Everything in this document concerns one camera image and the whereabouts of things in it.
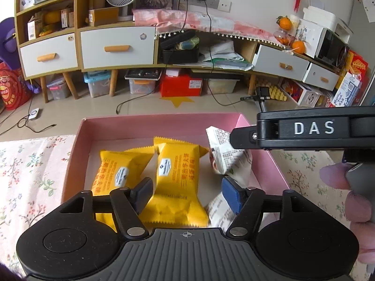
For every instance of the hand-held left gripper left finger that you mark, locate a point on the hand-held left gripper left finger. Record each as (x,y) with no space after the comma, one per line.
(143,194)

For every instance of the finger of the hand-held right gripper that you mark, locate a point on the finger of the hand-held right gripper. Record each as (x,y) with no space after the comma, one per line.
(243,137)

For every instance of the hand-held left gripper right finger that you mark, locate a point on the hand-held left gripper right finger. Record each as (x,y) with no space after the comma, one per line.
(231,194)

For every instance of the white snack packet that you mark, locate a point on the white snack packet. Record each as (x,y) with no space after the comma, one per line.
(231,161)
(218,213)

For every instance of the yellow snack packet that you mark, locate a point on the yellow snack packet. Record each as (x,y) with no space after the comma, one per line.
(175,178)
(114,166)

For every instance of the pink cardboard box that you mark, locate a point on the pink cardboard box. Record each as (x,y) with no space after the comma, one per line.
(164,126)

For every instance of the person's right hand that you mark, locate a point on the person's right hand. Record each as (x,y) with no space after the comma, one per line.
(360,213)

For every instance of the colourful printed box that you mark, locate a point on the colourful printed box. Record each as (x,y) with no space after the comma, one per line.
(304,93)

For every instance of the yellow egg tray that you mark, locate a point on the yellow egg tray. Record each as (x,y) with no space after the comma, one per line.
(278,93)

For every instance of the blue white carton box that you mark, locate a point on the blue white carton box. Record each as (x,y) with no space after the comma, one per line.
(348,90)

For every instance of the clear bin yellow contents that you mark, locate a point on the clear bin yellow contents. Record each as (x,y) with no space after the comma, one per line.
(221,86)

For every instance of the small white drawer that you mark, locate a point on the small white drawer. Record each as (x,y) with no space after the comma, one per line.
(319,73)

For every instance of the red gift boxes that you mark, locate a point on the red gift boxes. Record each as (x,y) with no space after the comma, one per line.
(356,64)

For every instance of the large white drawer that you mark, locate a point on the large white drawer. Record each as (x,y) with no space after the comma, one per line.
(49,46)
(275,55)
(117,58)

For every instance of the orange fruit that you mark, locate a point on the orange fruit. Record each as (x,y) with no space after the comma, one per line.
(298,46)
(285,23)

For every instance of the black microwave oven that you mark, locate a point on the black microwave oven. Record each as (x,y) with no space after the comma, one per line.
(331,46)

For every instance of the red cardboard box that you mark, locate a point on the red cardboard box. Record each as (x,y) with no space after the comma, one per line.
(175,86)

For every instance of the pile of papers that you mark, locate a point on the pile of papers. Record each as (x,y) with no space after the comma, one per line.
(222,54)

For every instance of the grey refrigerator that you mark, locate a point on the grey refrigerator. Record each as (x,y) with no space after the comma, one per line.
(363,58)

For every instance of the white printed box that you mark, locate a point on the white printed box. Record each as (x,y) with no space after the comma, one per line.
(306,36)

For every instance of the low wooden tv stand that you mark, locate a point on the low wooden tv stand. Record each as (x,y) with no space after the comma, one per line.
(249,45)

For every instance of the glass jar with oranges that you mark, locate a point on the glass jar with oranges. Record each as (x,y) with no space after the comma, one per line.
(282,36)

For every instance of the black box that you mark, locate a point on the black box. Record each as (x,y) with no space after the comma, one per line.
(180,56)

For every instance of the clear bin with black lid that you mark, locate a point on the clear bin with black lid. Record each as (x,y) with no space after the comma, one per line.
(142,82)

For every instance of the white appliance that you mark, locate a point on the white appliance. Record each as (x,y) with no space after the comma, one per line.
(319,16)

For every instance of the floral tablecloth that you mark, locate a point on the floral tablecloth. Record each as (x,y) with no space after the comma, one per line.
(29,175)

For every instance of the pink floral cloth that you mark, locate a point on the pink floral cloth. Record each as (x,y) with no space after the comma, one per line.
(222,20)

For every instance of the blue lid storage bin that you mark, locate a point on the blue lid storage bin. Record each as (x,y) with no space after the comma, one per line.
(98,83)

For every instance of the black case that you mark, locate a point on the black case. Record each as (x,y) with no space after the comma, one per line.
(175,38)

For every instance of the clear storage bin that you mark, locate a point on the clear storage bin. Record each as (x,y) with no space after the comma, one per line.
(58,89)

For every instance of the white floor device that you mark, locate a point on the white floor device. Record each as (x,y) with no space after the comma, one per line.
(33,114)

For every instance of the red printed bag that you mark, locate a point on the red printed bag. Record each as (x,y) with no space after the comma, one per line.
(13,87)

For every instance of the brown cardboard box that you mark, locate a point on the brown cardboard box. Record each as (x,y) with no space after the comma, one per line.
(104,16)

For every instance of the small cardboard boxes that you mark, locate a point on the small cardboard boxes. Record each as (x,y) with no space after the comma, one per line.
(66,17)

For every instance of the small white box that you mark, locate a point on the small white box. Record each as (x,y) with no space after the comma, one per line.
(34,29)

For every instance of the wooden shelf cabinet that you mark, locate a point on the wooden shelf cabinet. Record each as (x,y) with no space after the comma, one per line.
(80,5)

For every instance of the purple plush toy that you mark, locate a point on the purple plush toy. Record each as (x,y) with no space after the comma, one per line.
(8,41)

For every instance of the black camera on stick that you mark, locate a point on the black camera on stick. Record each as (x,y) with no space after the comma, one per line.
(263,92)

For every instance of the wall socket strip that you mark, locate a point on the wall socket strip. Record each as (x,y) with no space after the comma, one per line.
(215,1)

